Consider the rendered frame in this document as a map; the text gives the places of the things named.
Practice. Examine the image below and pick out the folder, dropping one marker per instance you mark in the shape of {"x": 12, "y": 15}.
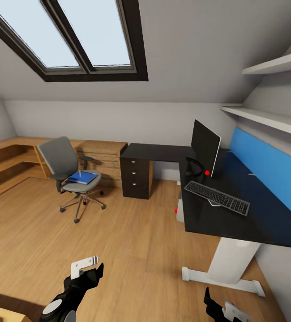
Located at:
{"x": 82, "y": 177}

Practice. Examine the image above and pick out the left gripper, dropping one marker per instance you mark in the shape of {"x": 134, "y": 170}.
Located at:
{"x": 88, "y": 280}

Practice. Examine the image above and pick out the keyboard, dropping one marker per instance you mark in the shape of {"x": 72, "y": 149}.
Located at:
{"x": 218, "y": 197}

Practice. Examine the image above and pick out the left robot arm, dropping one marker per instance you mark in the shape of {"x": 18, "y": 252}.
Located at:
{"x": 64, "y": 306}

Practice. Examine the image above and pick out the swivel chair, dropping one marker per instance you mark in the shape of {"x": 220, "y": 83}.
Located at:
{"x": 62, "y": 161}

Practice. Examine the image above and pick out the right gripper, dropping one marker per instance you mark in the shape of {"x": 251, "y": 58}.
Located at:
{"x": 215, "y": 310}

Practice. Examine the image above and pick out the fixed window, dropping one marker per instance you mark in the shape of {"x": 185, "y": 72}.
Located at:
{"x": 76, "y": 40}

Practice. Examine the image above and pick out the room divider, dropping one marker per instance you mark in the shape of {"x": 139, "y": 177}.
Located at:
{"x": 270, "y": 165}

